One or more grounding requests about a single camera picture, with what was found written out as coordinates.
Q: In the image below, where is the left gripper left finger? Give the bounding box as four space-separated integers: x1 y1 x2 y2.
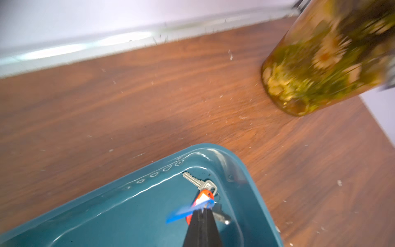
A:
183 210 204 247

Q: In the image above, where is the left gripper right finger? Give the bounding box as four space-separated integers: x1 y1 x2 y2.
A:
203 209 223 247

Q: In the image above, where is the blue tag key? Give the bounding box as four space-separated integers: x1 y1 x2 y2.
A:
166 199 232 225

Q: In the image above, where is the teal plastic storage box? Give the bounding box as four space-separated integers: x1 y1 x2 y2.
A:
1 144 283 247

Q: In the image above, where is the potted plant in yellow vase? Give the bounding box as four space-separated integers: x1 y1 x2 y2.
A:
261 0 395 116

